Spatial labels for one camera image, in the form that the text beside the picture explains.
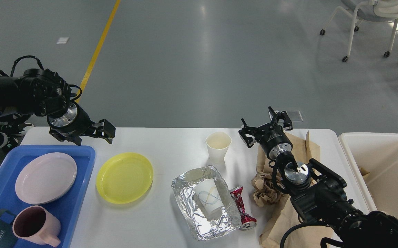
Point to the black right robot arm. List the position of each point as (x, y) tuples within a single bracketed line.
[(316, 192)]

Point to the white plastic bin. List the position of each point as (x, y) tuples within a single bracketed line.
[(373, 158)]

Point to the yellow plastic plate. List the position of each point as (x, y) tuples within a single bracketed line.
[(124, 178)]

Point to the white floor label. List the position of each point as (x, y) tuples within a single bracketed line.
[(62, 40)]

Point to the white paper cup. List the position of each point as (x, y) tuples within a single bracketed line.
[(218, 144)]

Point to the transparent floor plate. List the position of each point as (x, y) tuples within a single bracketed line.
[(294, 116)]

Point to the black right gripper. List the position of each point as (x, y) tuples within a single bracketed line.
[(272, 138)]

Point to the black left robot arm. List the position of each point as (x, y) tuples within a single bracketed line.
[(44, 93)]

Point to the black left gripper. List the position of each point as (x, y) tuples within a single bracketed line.
[(76, 123)]

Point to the aluminium foil tray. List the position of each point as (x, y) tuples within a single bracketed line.
[(203, 226)]

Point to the brown paper bag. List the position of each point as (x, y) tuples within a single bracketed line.
[(284, 215)]

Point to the crushed red can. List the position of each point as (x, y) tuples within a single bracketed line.
[(247, 221)]

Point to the white rolling chair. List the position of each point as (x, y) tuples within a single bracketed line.
[(370, 11)]

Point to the pink plate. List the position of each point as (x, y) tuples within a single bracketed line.
[(46, 178)]

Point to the pink mug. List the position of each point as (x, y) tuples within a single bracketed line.
[(35, 224)]

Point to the crumpled brown paper ball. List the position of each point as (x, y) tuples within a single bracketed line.
[(264, 190)]

